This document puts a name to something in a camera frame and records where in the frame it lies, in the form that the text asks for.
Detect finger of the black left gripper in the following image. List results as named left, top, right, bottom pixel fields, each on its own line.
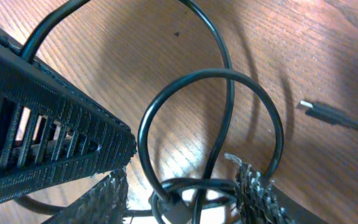
left=0, top=29, right=136, bottom=203

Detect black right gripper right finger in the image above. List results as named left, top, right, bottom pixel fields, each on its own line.
left=224, top=153, right=325, bottom=224

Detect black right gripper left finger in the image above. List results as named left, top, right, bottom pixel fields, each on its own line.
left=45, top=168, right=129, bottom=224

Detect black USB cable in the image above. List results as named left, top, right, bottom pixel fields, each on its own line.
left=12, top=0, right=358, bottom=224

